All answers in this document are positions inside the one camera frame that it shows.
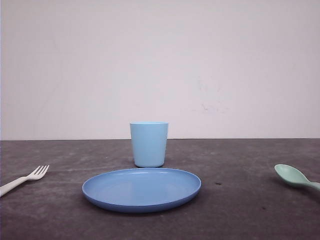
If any light blue plastic cup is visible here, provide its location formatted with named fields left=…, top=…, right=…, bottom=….
left=130, top=121, right=169, bottom=168

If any white plastic fork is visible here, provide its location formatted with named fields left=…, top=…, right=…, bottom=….
left=0, top=165, right=50, bottom=197

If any mint green plastic spoon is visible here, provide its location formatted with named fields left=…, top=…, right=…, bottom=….
left=274, top=164, right=320, bottom=191

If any blue plastic plate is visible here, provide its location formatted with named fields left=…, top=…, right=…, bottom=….
left=82, top=168, right=202, bottom=213

